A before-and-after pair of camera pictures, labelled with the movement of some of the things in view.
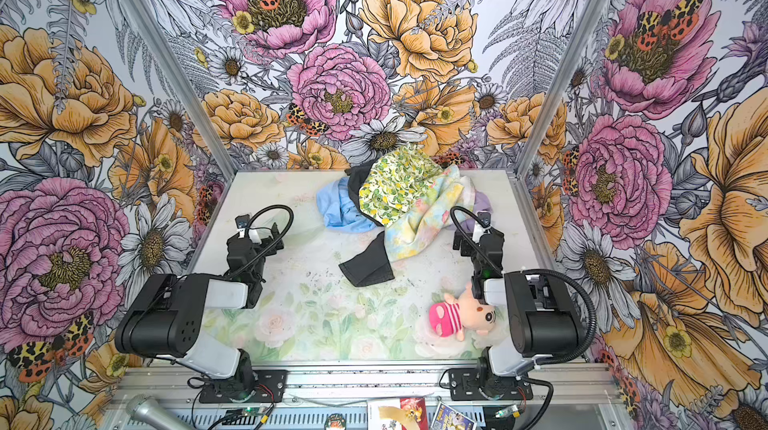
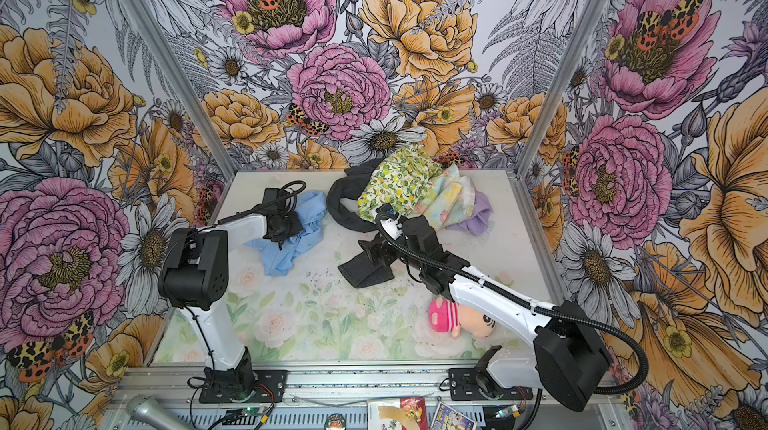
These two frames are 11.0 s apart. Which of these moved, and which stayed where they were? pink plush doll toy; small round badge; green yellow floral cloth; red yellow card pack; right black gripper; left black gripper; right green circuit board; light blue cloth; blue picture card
Moved: right black gripper; light blue cloth; left black gripper
Stayed: pink plush doll toy; small round badge; green yellow floral cloth; red yellow card pack; blue picture card; right green circuit board
